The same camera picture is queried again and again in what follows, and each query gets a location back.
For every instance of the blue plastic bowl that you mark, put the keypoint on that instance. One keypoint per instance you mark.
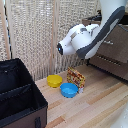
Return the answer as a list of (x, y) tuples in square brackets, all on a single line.
[(69, 90)]

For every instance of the yellow plastic bowl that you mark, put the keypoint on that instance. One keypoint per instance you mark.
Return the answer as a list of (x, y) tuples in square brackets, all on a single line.
[(54, 81)]

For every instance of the small white cup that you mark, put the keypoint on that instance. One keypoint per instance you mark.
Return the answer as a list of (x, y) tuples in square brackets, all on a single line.
[(80, 90)]

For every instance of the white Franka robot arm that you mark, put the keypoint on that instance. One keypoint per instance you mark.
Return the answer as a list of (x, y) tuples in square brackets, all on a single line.
[(88, 38)]

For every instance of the dark drawer cabinet frame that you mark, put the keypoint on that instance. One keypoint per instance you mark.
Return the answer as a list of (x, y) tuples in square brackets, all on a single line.
[(89, 62)]

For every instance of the colourful printed food box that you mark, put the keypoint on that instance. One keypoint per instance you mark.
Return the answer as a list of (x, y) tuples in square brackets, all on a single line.
[(76, 78)]

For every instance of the black fabric storage box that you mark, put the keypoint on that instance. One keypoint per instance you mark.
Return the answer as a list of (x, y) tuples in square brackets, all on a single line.
[(16, 96)]

